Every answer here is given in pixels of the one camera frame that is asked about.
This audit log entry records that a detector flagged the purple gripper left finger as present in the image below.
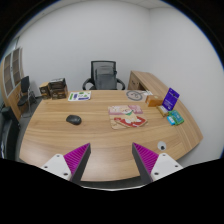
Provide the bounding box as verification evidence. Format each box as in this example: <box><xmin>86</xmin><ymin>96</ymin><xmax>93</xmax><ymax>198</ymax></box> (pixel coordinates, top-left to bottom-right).
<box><xmin>41</xmin><ymin>142</ymin><xmax>92</xmax><ymax>184</ymax></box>

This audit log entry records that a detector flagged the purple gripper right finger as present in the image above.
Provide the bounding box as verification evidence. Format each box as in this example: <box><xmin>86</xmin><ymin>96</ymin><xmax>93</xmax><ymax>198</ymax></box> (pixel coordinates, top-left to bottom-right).
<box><xmin>131</xmin><ymin>142</ymin><xmax>184</xmax><ymax>185</ymax></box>

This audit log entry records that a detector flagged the black computer mouse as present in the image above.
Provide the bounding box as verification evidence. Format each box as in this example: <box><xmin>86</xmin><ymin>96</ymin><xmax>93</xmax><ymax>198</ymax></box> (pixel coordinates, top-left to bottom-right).
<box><xmin>66</xmin><ymin>115</ymin><xmax>82</xmax><ymax>125</ymax></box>

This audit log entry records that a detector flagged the cartoon printed mouse pad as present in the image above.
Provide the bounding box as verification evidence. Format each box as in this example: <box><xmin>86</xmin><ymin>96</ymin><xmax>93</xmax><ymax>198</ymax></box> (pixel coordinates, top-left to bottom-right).
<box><xmin>108</xmin><ymin>105</ymin><xmax>148</xmax><ymax>130</ymax></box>

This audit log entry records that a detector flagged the white round desk grommet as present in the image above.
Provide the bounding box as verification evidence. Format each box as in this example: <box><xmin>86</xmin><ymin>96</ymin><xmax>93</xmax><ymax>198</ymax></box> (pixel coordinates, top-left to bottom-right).
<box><xmin>157</xmin><ymin>141</ymin><xmax>166</xmax><ymax>151</ymax></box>

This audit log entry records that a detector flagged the blue small packet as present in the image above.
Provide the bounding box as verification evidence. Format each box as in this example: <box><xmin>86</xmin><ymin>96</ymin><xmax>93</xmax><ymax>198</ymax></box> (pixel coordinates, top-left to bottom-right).
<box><xmin>167</xmin><ymin>116</ymin><xmax>175</xmax><ymax>125</ymax></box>

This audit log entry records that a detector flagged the yellow small box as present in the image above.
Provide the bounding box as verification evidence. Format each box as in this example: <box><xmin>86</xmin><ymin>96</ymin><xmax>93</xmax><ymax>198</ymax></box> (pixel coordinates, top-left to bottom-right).
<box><xmin>157</xmin><ymin>105</ymin><xmax>169</xmax><ymax>117</ymax></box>

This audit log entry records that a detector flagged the green packet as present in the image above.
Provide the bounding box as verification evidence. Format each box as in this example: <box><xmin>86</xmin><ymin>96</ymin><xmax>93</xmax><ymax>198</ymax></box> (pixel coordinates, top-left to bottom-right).
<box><xmin>169</xmin><ymin>110</ymin><xmax>184</xmax><ymax>125</ymax></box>

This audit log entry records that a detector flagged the orange cardboard box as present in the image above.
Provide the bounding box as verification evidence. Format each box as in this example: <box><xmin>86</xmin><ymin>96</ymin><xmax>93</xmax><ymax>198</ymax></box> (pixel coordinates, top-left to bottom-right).
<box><xmin>145</xmin><ymin>95</ymin><xmax>163</xmax><ymax>107</ymax></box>

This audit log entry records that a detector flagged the white green printed leaflet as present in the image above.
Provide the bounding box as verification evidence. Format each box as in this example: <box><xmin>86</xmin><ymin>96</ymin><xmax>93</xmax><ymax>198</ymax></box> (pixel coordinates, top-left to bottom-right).
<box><xmin>68</xmin><ymin>91</ymin><xmax>91</xmax><ymax>101</ymax></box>

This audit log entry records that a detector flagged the round grey coaster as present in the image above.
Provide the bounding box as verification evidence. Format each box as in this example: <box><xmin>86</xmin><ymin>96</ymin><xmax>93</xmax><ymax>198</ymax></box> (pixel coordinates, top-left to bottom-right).
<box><xmin>126</xmin><ymin>90</ymin><xmax>143</xmax><ymax>101</ymax></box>

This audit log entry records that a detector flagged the purple standing card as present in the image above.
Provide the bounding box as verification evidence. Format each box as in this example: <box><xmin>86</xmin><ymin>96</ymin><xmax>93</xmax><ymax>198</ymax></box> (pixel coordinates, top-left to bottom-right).
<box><xmin>162</xmin><ymin>88</ymin><xmax>179</xmax><ymax>111</ymax></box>

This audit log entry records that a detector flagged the dark brown cardboard box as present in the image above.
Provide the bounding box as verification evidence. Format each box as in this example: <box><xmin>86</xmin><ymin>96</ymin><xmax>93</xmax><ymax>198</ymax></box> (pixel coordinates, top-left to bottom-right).
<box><xmin>49</xmin><ymin>78</ymin><xmax>68</xmax><ymax>99</ymax></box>

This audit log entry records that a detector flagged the black folding chair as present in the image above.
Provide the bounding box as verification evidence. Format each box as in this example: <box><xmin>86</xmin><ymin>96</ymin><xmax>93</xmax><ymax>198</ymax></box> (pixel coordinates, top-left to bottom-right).
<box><xmin>17</xmin><ymin>76</ymin><xmax>37</xmax><ymax>111</ymax></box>

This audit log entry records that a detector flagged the wooden side cabinet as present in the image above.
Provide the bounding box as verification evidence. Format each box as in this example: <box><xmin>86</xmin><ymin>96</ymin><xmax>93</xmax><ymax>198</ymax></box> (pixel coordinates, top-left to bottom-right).
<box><xmin>128</xmin><ymin>71</ymin><xmax>168</xmax><ymax>97</ymax></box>

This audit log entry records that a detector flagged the small brown cardboard box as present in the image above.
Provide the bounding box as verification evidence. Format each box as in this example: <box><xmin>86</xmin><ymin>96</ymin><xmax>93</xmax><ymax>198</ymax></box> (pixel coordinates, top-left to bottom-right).
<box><xmin>39</xmin><ymin>82</ymin><xmax>51</xmax><ymax>99</ymax></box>

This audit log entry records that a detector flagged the black mesh office chair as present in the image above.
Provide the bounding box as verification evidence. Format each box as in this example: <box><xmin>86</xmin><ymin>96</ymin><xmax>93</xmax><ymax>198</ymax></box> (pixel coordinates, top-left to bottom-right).
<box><xmin>82</xmin><ymin>60</ymin><xmax>126</xmax><ymax>90</ymax></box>

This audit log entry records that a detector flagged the wooden glass door bookcase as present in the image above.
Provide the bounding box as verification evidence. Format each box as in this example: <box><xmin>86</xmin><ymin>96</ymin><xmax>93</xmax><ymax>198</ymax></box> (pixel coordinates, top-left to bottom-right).
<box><xmin>0</xmin><ymin>48</ymin><xmax>24</xmax><ymax>119</ymax></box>

